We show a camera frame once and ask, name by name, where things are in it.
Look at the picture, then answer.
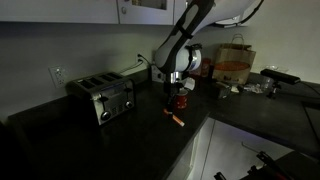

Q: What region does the black robot cart table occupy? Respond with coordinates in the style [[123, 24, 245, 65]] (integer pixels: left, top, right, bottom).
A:
[[213, 149, 320, 180]]

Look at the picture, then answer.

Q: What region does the small black camera stand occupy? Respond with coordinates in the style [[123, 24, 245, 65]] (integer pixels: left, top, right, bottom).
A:
[[265, 81, 282, 100]]

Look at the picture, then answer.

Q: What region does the silver four-slot toaster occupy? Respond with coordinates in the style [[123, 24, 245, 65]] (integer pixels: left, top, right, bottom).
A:
[[65, 71, 137, 127]]

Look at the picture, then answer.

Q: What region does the brown paper bag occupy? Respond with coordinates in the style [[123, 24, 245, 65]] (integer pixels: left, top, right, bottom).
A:
[[211, 32, 257, 86]]

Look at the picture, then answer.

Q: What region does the white upper cabinet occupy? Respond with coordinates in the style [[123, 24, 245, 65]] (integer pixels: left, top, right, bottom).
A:
[[0, 0, 120, 25]]

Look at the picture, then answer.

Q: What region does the white empty wall outlet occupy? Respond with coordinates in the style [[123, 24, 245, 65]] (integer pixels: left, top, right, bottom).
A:
[[48, 64, 70, 89]]

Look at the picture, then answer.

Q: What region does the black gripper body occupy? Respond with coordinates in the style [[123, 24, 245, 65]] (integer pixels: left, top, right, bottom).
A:
[[162, 80, 188, 98]]

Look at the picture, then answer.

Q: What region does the orange marker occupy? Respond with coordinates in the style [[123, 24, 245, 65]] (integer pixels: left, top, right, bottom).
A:
[[162, 107, 186, 128]]

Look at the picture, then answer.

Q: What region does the black toaster power cable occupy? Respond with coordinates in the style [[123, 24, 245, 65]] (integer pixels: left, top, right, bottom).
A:
[[119, 53, 152, 75]]

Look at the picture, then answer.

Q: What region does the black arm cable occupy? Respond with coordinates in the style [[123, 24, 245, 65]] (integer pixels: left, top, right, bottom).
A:
[[238, 0, 265, 26]]

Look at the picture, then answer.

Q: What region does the white wall outlet with plugs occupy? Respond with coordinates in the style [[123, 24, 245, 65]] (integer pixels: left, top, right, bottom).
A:
[[135, 52, 147, 67]]

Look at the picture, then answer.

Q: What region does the red jar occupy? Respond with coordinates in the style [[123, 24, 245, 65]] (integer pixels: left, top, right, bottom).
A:
[[199, 57, 213, 80]]

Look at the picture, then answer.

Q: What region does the white lower cabinet door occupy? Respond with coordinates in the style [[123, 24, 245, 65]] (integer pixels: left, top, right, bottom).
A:
[[166, 116, 295, 180]]

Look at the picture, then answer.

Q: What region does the white cabinet door with knob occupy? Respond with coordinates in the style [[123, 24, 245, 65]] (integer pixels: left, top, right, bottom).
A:
[[116, 0, 177, 27]]

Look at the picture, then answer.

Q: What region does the black stereo camera bar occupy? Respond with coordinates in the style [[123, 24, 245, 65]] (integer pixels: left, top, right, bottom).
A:
[[259, 68, 302, 85]]

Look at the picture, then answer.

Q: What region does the clear plastic cup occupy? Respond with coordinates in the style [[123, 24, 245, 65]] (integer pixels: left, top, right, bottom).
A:
[[260, 74, 275, 91]]

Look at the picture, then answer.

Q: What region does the crumpled clear plastic wrap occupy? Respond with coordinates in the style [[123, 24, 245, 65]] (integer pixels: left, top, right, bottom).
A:
[[242, 82, 265, 95]]

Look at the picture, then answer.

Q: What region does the red patterned mug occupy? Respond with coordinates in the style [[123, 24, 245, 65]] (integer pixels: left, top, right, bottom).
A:
[[173, 88, 190, 111]]

